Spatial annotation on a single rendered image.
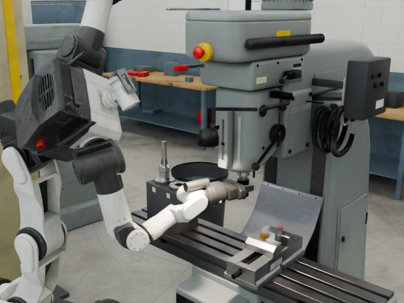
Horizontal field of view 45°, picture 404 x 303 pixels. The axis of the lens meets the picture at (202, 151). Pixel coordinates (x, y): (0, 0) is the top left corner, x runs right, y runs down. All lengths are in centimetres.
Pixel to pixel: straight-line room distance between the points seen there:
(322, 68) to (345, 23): 423
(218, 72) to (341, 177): 78
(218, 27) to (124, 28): 734
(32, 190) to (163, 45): 646
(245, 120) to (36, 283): 105
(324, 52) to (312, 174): 52
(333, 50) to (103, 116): 100
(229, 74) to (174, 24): 632
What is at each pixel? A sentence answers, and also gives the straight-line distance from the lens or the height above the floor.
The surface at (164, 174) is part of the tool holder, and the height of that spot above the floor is 119.
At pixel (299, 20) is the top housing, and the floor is 186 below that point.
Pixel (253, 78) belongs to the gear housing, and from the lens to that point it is 164.
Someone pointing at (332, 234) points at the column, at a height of 94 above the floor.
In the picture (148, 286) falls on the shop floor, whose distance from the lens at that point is 361.
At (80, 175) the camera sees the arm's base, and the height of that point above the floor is 140.
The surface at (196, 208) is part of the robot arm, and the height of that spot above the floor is 122.
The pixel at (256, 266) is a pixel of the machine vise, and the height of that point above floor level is 103.
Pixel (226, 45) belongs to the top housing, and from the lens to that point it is 157.
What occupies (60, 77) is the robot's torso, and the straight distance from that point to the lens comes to 162.
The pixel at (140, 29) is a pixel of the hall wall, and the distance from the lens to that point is 857.
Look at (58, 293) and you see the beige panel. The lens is 359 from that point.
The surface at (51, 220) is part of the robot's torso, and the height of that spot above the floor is 110.
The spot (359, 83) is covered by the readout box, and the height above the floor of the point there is 165.
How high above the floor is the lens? 190
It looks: 16 degrees down
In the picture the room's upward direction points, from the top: straight up
